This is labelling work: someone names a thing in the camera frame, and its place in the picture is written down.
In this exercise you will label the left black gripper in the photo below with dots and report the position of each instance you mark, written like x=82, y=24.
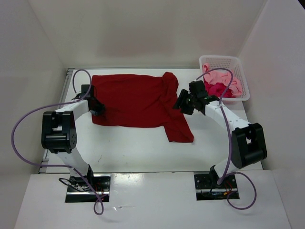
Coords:
x=100, y=107

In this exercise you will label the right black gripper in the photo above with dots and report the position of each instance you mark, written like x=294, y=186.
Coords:
x=180, y=102

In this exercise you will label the dark red t-shirt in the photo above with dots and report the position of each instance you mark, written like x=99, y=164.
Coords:
x=141, y=101

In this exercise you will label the light pink t-shirt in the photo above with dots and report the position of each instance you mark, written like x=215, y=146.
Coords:
x=224, y=77

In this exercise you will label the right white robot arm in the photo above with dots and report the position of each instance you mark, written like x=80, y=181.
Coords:
x=246, y=140

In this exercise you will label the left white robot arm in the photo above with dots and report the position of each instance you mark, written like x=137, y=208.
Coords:
x=59, y=134

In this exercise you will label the magenta t-shirt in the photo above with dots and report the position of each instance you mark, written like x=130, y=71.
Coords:
x=217, y=90

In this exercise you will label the white plastic basket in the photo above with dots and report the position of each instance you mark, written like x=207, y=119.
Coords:
x=216, y=62

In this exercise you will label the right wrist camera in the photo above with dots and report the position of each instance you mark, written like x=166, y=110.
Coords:
x=197, y=89

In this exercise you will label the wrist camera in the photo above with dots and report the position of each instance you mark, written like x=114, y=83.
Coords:
x=86, y=91
x=197, y=89

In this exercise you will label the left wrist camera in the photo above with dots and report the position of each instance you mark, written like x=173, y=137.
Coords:
x=86, y=91

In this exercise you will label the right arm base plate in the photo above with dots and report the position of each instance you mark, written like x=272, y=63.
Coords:
x=206, y=189

